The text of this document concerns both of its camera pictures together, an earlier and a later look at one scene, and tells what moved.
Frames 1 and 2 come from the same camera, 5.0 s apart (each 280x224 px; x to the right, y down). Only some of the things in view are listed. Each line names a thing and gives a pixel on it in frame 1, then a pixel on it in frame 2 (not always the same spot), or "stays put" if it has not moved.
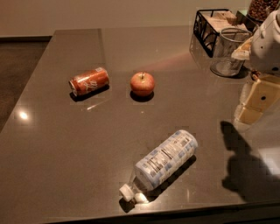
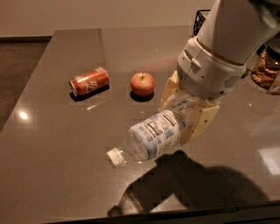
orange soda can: x=88 y=81 stays put
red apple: x=142 y=84 stays put
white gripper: x=266 y=54 to x=210 y=72
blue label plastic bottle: x=159 y=165 to x=151 y=136
